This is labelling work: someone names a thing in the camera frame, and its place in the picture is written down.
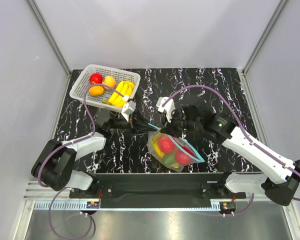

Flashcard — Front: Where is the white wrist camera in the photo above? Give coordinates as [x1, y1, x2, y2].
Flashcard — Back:
[121, 100, 136, 122]
[156, 96, 176, 123]

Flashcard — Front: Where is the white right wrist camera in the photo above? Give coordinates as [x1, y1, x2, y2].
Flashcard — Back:
[156, 96, 176, 123]

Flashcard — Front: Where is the red apple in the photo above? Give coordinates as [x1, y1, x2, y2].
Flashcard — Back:
[89, 73, 103, 85]
[175, 146, 195, 166]
[158, 135, 175, 154]

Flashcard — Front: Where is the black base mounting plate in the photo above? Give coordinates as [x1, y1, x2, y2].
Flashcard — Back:
[69, 173, 246, 199]

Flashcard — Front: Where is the aluminium frame rail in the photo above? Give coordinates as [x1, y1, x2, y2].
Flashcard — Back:
[22, 181, 295, 213]

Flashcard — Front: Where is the yellow peach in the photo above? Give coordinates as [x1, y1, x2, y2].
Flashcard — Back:
[102, 75, 117, 89]

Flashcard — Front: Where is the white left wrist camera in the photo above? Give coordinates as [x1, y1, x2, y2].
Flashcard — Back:
[121, 100, 136, 122]

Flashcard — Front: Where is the small orange mango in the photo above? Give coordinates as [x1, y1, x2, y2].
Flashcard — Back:
[88, 85, 105, 97]

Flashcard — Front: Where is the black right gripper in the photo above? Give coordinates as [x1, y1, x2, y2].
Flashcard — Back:
[160, 108, 201, 140]

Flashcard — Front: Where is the clear zip top bag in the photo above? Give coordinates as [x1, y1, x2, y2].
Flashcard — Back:
[147, 123, 205, 173]

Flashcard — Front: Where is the yellow banana bunch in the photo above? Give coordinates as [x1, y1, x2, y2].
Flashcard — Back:
[108, 80, 135, 108]
[151, 133, 181, 169]

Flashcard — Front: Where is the white perforated plastic basket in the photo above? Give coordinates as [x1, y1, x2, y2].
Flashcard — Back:
[69, 64, 141, 113]

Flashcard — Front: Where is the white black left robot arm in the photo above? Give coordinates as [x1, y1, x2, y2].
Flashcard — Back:
[31, 109, 156, 198]

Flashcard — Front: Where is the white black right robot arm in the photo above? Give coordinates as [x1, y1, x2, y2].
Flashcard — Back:
[156, 100, 300, 206]

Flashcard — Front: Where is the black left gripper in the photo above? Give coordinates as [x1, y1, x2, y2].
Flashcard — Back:
[108, 109, 157, 138]

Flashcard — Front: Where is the red apple in basket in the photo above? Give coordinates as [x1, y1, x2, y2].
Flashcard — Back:
[89, 73, 103, 85]

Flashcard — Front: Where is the orange green mango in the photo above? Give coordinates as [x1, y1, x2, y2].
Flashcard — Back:
[162, 152, 176, 167]

